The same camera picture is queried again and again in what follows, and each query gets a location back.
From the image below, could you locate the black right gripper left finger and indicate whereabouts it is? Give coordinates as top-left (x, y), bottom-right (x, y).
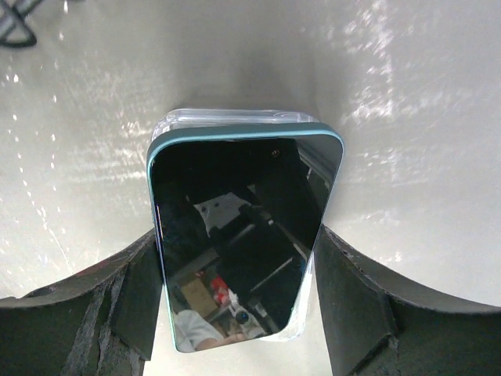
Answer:
top-left (1, 231), bottom-right (162, 375)

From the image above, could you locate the blue-edged phone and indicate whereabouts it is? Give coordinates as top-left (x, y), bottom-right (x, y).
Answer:
top-left (146, 121), bottom-right (346, 354)

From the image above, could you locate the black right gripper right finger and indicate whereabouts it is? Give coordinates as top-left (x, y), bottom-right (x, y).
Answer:
top-left (314, 226), bottom-right (500, 375)

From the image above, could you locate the clear phone case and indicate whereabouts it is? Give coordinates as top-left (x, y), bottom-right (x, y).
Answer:
top-left (150, 107), bottom-right (326, 342)

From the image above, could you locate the black wire basket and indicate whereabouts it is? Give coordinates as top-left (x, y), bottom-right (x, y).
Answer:
top-left (1, 0), bottom-right (43, 49)

